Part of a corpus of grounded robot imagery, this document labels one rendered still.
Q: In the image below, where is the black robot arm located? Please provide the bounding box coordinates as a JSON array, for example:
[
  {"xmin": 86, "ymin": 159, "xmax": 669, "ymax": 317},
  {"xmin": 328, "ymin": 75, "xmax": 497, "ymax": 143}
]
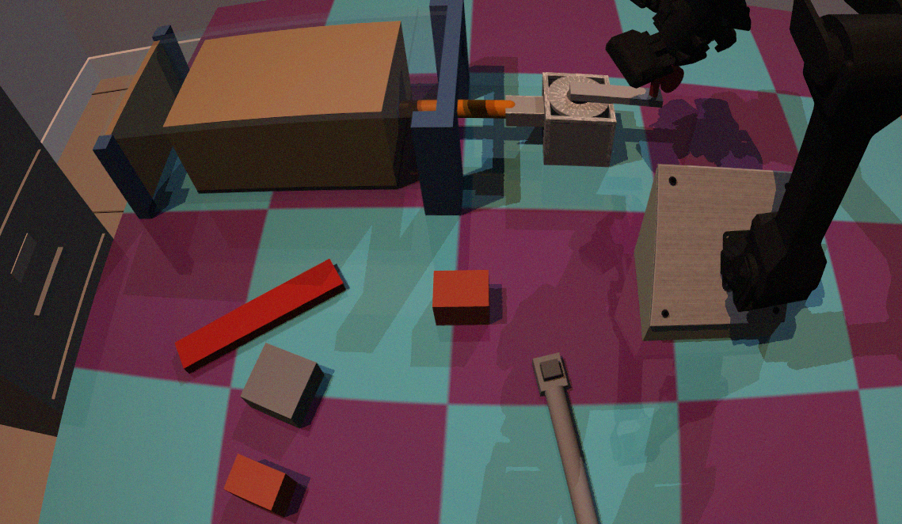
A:
[{"xmin": 682, "ymin": 0, "xmax": 902, "ymax": 312}]

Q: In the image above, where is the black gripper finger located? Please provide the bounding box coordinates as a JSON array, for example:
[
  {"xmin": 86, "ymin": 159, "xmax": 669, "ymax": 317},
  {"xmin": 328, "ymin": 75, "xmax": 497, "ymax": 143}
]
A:
[
  {"xmin": 672, "ymin": 52, "xmax": 707, "ymax": 66},
  {"xmin": 641, "ymin": 31, "xmax": 674, "ymax": 78}
]

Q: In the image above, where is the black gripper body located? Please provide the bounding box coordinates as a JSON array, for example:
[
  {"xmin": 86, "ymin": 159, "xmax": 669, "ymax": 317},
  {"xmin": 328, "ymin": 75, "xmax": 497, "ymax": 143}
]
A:
[{"xmin": 605, "ymin": 0, "xmax": 736, "ymax": 89}]

